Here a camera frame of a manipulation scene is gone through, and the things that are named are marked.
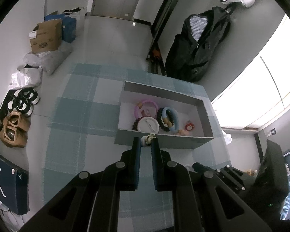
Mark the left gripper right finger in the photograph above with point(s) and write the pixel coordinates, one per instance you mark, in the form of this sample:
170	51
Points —
163	175

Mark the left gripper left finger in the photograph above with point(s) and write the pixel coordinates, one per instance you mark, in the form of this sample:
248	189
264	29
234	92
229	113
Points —
129	174

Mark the cream pearl flower brooch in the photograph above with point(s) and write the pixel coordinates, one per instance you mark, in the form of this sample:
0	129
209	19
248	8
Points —
147	140

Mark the red cartoon brooch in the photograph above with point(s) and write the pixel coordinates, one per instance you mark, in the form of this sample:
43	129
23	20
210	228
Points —
189	126

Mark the white round pin badge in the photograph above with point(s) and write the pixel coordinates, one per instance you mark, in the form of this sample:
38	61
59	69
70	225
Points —
148	125

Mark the grey cardboard box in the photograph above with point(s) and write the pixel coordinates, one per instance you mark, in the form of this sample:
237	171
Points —
171	109

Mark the teal checked tablecloth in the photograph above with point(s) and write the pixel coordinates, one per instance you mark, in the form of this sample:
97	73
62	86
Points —
82	134

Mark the navy jordan shoe box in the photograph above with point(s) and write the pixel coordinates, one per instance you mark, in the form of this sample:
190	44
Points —
14	183

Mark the tan brown shoes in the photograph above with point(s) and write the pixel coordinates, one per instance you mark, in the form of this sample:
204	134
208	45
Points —
15	129

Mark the black hanging jacket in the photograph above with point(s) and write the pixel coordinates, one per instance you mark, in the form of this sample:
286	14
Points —
193	48

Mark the black white sneakers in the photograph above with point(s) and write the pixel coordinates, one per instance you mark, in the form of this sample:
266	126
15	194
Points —
24	101

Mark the white plastic bags pile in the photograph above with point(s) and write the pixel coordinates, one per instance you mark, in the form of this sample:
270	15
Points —
30	74

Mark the brown cardboard carton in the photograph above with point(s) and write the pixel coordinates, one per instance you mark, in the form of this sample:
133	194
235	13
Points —
46	36

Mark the blue cardboard box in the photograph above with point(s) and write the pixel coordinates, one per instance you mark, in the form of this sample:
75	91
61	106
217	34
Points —
68	26

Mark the white plastic bag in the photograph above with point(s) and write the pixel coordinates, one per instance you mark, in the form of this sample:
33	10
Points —
77	13

